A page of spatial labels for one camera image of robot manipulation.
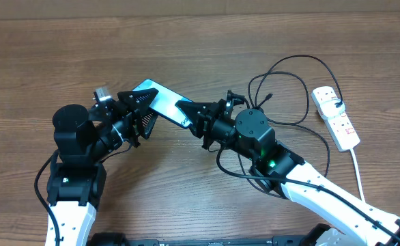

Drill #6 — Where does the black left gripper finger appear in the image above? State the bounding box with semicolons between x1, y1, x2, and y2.
117;88;158;116
140;112;158;139

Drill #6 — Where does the blue Galaxy smartphone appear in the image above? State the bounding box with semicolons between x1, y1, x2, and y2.
133;79;192;128

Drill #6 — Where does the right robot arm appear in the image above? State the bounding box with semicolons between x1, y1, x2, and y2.
176;100;400;245

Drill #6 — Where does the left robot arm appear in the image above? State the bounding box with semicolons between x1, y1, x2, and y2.
45;89;158;245

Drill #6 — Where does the white charger adapter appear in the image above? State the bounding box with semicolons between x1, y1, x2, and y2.
317;98;345;120

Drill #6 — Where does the white power strip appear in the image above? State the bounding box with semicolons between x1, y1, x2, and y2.
311;86;360;152

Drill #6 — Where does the brown cardboard backdrop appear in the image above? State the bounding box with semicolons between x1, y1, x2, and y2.
0;0;400;20

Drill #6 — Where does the black charging cable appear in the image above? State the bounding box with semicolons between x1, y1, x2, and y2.
237;54;345;199

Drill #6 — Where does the white power strip cord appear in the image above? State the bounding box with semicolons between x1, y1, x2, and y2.
349;148;367;203

